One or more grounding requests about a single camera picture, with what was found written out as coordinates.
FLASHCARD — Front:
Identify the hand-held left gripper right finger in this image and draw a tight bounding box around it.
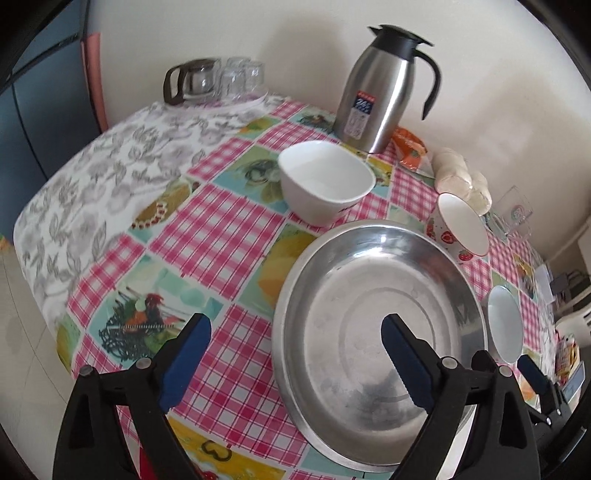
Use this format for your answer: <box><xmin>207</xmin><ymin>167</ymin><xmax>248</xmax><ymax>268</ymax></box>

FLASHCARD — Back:
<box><xmin>381</xmin><ymin>314</ymin><xmax>541</xmax><ymax>480</ymax></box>

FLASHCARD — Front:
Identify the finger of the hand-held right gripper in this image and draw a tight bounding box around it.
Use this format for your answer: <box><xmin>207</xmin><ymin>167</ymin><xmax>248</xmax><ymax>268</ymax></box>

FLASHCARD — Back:
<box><xmin>517</xmin><ymin>355</ymin><xmax>578</xmax><ymax>430</ymax></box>

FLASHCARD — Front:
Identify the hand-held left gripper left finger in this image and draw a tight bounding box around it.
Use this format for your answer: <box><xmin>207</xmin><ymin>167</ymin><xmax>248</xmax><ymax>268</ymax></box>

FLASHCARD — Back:
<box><xmin>52</xmin><ymin>313</ymin><xmax>213</xmax><ymax>480</ymax></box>

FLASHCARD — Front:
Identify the small white plate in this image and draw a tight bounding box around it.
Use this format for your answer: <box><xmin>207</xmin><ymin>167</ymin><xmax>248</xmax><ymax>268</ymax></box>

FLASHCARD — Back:
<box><xmin>486</xmin><ymin>285</ymin><xmax>525</xmax><ymax>365</ymax></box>

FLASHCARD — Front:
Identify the large steel basin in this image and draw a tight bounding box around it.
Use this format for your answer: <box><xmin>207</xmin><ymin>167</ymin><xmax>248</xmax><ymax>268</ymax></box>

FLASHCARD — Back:
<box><xmin>271</xmin><ymin>220</ymin><xmax>489</xmax><ymax>472</ymax></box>

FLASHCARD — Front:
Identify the strawberry print bowl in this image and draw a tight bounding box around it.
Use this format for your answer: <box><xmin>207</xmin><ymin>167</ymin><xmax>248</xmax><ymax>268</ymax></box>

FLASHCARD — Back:
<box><xmin>426</xmin><ymin>191</ymin><xmax>490</xmax><ymax>265</ymax></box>

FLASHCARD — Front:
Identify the white square bowl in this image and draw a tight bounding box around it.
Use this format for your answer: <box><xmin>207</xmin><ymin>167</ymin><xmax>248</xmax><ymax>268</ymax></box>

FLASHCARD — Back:
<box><xmin>278</xmin><ymin>141</ymin><xmax>376</xmax><ymax>227</ymax></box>

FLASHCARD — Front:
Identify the colourful snack packet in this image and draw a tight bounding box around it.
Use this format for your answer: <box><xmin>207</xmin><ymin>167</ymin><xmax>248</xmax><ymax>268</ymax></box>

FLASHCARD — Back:
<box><xmin>556</xmin><ymin>337</ymin><xmax>580</xmax><ymax>384</ymax></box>

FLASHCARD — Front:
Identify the white plastic chair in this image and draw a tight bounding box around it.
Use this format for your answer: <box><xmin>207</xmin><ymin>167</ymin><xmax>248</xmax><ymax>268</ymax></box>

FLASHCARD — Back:
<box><xmin>554</xmin><ymin>302</ymin><xmax>591</xmax><ymax>347</ymax></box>

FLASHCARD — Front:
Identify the pink checkered tablecloth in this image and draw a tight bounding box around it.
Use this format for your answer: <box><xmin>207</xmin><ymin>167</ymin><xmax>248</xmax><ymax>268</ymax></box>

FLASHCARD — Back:
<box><xmin>55</xmin><ymin>99</ymin><xmax>561</xmax><ymax>480</ymax></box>

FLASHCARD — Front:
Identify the clear glass mug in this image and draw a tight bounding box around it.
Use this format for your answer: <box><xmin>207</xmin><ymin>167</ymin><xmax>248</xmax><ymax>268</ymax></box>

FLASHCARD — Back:
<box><xmin>485</xmin><ymin>185</ymin><xmax>534</xmax><ymax>238</ymax></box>

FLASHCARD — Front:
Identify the bag of white buns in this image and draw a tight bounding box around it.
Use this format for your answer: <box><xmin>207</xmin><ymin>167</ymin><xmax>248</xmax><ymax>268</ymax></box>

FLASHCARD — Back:
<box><xmin>431</xmin><ymin>147</ymin><xmax>494</xmax><ymax>217</ymax></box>

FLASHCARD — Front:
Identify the grey floral cloth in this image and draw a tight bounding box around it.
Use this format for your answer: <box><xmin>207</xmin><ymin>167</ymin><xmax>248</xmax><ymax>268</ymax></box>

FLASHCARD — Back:
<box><xmin>13</xmin><ymin>95</ymin><xmax>291</xmax><ymax>315</ymax></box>

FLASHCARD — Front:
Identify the orange snack packet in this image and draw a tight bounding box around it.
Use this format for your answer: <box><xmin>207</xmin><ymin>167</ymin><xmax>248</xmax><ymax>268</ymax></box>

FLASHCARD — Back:
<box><xmin>392</xmin><ymin>127</ymin><xmax>435</xmax><ymax>178</ymax></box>

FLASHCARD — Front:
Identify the white round tray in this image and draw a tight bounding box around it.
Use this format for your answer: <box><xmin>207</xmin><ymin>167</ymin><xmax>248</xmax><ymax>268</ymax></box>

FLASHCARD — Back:
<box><xmin>175</xmin><ymin>90</ymin><xmax>271</xmax><ymax>110</ymax></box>

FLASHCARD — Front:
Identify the stainless steel thermos jug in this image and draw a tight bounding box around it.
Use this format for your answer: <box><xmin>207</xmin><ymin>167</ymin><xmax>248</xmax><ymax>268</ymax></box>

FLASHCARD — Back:
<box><xmin>332</xmin><ymin>25</ymin><xmax>441</xmax><ymax>154</ymax></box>

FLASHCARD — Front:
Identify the blue cabinet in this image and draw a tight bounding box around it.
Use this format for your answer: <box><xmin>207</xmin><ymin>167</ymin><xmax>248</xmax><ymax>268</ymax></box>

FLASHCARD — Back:
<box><xmin>0</xmin><ymin>32</ymin><xmax>109</xmax><ymax>185</ymax></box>

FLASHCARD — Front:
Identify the pink board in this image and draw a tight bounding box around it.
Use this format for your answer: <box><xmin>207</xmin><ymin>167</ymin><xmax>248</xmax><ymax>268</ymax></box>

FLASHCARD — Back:
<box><xmin>81</xmin><ymin>32</ymin><xmax>109</xmax><ymax>132</ymax></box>

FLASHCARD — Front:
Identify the glass teapot with dark handle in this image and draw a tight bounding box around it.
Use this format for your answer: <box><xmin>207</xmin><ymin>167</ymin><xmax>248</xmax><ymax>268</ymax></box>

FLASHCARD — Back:
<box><xmin>165</xmin><ymin>58</ymin><xmax>222</xmax><ymax>106</ymax></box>

